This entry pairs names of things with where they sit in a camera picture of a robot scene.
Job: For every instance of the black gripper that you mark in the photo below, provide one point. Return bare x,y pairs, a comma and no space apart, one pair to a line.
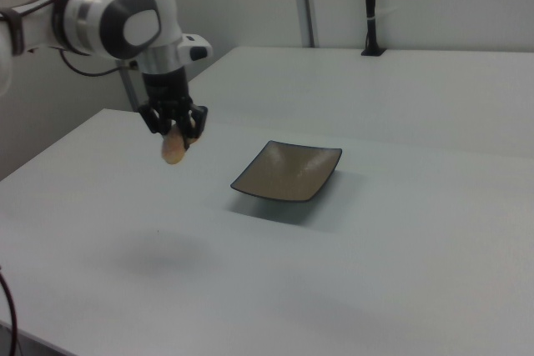
166,89

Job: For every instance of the sugared bread roll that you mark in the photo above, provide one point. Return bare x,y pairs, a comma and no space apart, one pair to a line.
174,151

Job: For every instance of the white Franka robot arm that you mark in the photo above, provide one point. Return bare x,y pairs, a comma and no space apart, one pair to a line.
125,18

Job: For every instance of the square brown ceramic plate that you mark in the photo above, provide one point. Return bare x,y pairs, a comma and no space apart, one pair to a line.
288,172

